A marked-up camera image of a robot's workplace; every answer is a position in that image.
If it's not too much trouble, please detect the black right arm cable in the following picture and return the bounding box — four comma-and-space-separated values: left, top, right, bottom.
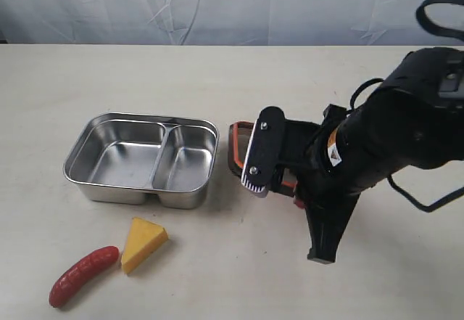
347, 0, 464, 213

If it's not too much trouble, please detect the red toy sausage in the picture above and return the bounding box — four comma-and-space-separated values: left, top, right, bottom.
49, 246, 120, 308

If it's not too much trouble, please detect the yellow toy cheese wedge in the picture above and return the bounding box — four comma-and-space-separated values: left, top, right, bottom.
120, 217, 169, 275

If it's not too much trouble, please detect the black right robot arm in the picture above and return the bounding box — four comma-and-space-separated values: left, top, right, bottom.
283, 47, 463, 264

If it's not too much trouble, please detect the stainless steel lunch box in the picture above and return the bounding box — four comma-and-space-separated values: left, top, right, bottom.
63, 112, 220, 210

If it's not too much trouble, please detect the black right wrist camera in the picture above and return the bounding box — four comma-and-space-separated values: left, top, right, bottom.
241, 106, 286, 197

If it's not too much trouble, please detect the blue wrinkled backdrop cloth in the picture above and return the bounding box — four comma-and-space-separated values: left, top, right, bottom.
1, 0, 447, 46

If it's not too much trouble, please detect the dark transparent lunch box lid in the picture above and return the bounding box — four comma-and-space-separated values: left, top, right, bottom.
228, 121, 297, 197

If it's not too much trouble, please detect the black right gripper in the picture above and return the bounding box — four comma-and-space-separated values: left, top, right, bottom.
277, 116, 366, 264

